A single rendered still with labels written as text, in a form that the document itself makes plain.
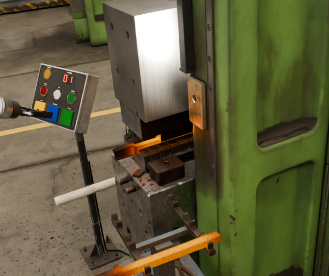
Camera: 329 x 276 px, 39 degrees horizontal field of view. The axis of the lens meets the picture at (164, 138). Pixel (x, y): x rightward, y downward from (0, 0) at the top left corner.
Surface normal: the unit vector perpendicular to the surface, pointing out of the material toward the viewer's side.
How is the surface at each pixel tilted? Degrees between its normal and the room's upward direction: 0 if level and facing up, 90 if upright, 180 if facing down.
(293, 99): 89
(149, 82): 90
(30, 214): 0
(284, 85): 89
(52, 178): 0
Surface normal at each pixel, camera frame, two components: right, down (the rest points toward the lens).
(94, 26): 0.18, 0.45
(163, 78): 0.47, 0.40
